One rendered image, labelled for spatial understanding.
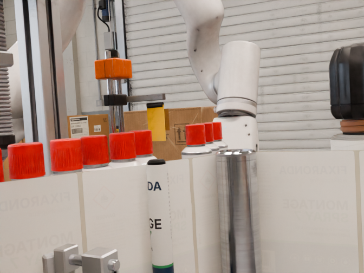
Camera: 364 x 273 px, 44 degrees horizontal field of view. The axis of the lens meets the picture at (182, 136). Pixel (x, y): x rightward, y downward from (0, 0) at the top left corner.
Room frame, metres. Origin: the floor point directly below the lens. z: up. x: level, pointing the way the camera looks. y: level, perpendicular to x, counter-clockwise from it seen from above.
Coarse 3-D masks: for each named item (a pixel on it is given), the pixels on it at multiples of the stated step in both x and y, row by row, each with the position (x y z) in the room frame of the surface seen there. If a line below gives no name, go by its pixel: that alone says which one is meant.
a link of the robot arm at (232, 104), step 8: (224, 104) 0.91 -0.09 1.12; (232, 104) 0.90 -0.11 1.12; (240, 104) 0.90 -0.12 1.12; (248, 104) 0.90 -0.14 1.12; (216, 112) 0.93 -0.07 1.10; (224, 112) 0.92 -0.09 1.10; (232, 112) 0.91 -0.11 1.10; (240, 112) 0.90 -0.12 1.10; (248, 112) 0.91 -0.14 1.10; (256, 112) 0.93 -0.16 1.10
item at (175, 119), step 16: (128, 112) 1.28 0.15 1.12; (144, 112) 1.26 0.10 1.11; (176, 112) 1.23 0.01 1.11; (192, 112) 1.21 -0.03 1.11; (208, 112) 1.26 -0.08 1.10; (128, 128) 1.28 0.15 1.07; (144, 128) 1.26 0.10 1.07; (176, 128) 1.23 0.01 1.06; (160, 144) 1.25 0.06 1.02; (176, 144) 1.23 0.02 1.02
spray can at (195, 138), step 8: (192, 128) 0.74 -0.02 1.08; (200, 128) 0.74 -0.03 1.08; (192, 136) 0.74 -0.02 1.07; (200, 136) 0.74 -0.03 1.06; (192, 144) 0.74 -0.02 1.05; (200, 144) 0.74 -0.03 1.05; (184, 152) 0.74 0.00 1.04; (192, 152) 0.73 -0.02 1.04; (200, 152) 0.73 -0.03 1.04; (208, 152) 0.73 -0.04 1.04
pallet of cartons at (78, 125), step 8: (72, 120) 4.26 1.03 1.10; (80, 120) 4.38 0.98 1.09; (88, 120) 4.52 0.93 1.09; (96, 120) 4.65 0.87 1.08; (104, 120) 4.78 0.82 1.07; (72, 128) 4.26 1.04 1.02; (80, 128) 4.37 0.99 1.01; (88, 128) 4.50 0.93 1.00; (96, 128) 4.64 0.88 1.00; (104, 128) 4.77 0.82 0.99; (72, 136) 4.25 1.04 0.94; (8, 160) 4.49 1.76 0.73; (8, 168) 4.50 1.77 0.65; (8, 176) 4.50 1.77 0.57
